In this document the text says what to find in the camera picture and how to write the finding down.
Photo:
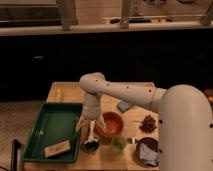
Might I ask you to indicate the wooden block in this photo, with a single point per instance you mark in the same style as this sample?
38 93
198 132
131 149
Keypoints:
57 149

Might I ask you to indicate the orange bowl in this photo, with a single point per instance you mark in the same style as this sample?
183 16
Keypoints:
114 125

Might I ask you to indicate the green plastic tray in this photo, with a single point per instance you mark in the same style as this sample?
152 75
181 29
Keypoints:
54 123

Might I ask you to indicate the grey cloth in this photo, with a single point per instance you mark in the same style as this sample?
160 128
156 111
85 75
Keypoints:
147 156

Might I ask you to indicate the black chair back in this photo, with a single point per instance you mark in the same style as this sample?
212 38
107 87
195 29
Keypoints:
16 145

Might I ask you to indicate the brown pine cone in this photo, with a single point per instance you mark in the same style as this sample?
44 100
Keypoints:
148 125

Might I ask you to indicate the small metal cup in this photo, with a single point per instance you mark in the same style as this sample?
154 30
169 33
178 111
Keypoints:
90 145

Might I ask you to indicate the green plastic cup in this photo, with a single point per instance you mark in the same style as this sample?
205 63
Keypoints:
118 143

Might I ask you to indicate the dark metal bowl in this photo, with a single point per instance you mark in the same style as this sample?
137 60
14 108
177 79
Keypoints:
151 143

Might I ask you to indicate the wooden table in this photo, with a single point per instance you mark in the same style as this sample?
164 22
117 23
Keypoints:
103 159

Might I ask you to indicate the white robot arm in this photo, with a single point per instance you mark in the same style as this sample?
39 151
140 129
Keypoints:
185 133

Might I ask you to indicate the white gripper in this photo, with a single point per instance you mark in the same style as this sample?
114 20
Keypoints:
92 111

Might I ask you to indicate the white handled dish brush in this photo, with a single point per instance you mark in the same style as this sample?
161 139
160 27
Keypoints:
91 132

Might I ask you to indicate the blue sponge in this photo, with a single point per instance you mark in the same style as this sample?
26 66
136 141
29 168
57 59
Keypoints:
124 106

